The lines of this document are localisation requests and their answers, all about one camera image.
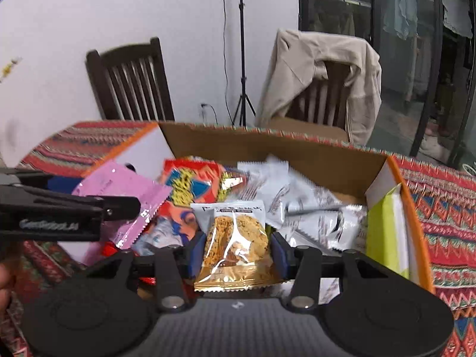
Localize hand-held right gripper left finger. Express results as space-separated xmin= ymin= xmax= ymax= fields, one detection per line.
xmin=87 ymin=231 xmax=208 ymax=314

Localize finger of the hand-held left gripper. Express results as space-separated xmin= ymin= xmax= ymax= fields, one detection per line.
xmin=0 ymin=167 xmax=80 ymax=195
xmin=22 ymin=188 xmax=143 ymax=222

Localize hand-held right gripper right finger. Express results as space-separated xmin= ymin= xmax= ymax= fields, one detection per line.
xmin=271 ymin=231 xmax=391 ymax=313

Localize pink snack packet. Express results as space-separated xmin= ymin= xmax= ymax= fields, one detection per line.
xmin=71 ymin=161 xmax=172 ymax=250

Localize cookie packet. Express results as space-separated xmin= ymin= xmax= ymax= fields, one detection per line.
xmin=190 ymin=200 xmax=278 ymax=291

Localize red snack packet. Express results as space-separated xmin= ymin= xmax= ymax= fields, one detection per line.
xmin=102 ymin=241 xmax=125 ymax=256
xmin=141 ymin=158 xmax=249 ymax=248

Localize red cardboard box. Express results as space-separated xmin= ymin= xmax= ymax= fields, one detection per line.
xmin=80 ymin=121 xmax=436 ymax=294

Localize person's left hand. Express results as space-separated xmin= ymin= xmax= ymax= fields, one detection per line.
xmin=0 ymin=262 xmax=13 ymax=311

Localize pile of silver packets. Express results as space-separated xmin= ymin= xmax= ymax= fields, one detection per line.
xmin=231 ymin=155 xmax=369 ymax=306

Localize green snack packet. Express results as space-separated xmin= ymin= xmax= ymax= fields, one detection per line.
xmin=365 ymin=184 xmax=411 ymax=280

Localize yellow flower sprigs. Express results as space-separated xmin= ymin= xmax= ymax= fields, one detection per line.
xmin=0 ymin=57 xmax=23 ymax=82

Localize dark wooden chair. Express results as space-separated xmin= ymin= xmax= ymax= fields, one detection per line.
xmin=85 ymin=37 xmax=176 ymax=121
xmin=286 ymin=61 xmax=352 ymax=129

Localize red patterned tablecloth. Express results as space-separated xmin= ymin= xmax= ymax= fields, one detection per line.
xmin=0 ymin=121 xmax=476 ymax=357

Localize beige jacket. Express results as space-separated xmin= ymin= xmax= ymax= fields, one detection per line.
xmin=256 ymin=29 xmax=383 ymax=145

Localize studio light on stand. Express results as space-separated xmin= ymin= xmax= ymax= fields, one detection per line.
xmin=231 ymin=0 xmax=257 ymax=127

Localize sliding glass door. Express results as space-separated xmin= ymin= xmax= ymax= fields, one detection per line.
xmin=297 ymin=0 xmax=476 ymax=168

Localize light blue hanging shirt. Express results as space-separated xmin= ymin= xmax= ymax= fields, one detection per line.
xmin=383 ymin=0 xmax=419 ymax=40

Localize white hanging garment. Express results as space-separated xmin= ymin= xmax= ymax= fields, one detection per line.
xmin=442 ymin=0 xmax=474 ymax=40

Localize black power cable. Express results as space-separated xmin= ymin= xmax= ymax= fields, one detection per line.
xmin=199 ymin=0 xmax=229 ymax=123

